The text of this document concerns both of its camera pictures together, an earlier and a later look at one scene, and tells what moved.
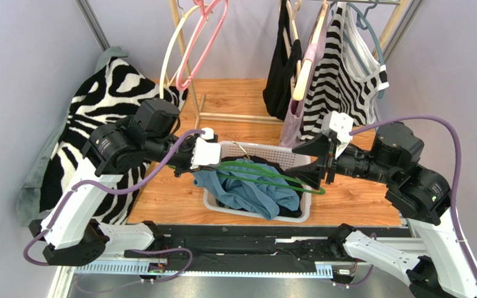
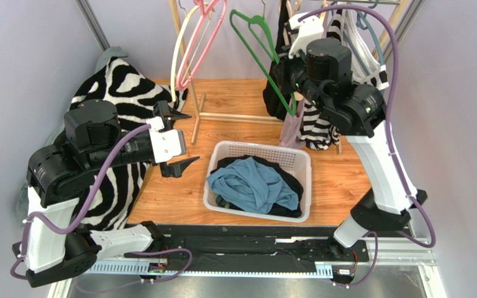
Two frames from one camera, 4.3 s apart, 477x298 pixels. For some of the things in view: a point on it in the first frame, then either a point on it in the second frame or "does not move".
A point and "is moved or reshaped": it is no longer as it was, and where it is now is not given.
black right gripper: [330, 158] -> [282, 67]
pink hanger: [207, 10] does not move
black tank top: [281, 79] does not move
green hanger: [304, 187] -> [259, 18]
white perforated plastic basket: [282, 156] does not move
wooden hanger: [292, 6] does not move
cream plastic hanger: [168, 47] is moved or reshaped
